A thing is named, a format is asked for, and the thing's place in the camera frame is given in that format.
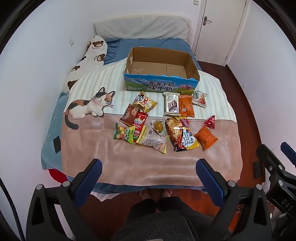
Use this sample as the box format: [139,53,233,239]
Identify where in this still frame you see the red round object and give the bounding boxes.
[48,169,68,182]

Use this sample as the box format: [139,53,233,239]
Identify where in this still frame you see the brown snack packet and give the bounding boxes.
[119,103,141,127]

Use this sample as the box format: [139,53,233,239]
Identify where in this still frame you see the bear print pillow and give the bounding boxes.
[61,35,109,94]

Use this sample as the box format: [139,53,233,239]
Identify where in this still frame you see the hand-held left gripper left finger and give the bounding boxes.
[26,159,103,241]

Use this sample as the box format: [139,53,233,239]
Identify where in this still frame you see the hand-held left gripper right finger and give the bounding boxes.
[196,159,272,241]

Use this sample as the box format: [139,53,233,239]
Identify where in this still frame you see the person's dark fleece clothing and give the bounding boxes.
[111,197,222,241]

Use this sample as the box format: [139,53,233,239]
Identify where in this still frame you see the white door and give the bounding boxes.
[194,0,249,66]

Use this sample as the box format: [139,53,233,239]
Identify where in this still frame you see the green candy ball packet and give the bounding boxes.
[113,123,136,144]

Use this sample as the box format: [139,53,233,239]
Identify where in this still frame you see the cat print blanket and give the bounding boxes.
[60,62,243,187]

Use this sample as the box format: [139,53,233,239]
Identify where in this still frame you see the white chocolate wafer packet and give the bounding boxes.
[162,92,181,117]

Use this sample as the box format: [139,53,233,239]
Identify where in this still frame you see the crinkled orange snack packet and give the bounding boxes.
[194,126,218,151]

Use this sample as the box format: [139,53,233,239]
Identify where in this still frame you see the clear bread packet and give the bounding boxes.
[135,126,170,154]

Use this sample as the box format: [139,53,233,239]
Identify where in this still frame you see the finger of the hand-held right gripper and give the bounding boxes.
[256,144,287,186]
[280,142,296,167]

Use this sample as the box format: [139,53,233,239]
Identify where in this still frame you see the instant noodle bag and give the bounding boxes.
[165,116,201,152]

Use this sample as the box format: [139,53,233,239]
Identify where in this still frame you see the black phone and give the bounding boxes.
[53,137,62,153]

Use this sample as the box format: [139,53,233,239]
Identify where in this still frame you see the cardboard box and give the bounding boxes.
[123,46,200,96]

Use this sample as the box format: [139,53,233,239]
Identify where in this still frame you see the red triangular packet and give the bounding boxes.
[204,115,216,129]

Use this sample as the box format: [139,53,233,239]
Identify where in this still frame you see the yellow cartoon snack bag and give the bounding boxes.
[132,91,158,112]

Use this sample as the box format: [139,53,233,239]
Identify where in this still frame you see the person's left foot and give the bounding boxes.
[138,189,152,200]

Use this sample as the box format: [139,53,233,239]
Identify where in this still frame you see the black cable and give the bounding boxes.
[0,176,26,241]

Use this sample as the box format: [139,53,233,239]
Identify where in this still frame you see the grey pillow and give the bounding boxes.
[93,16,192,44]

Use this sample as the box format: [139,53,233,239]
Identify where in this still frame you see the red snack packet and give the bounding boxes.
[132,111,149,137]

